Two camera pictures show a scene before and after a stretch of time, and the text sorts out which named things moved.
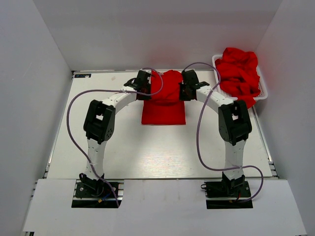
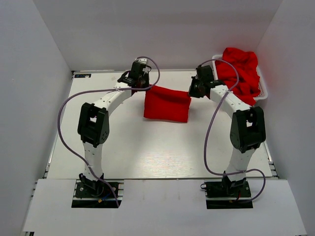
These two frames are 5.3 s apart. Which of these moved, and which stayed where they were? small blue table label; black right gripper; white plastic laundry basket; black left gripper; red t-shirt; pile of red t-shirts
Moved: red t-shirt; black left gripper; black right gripper
Stayed: pile of red t-shirts; small blue table label; white plastic laundry basket
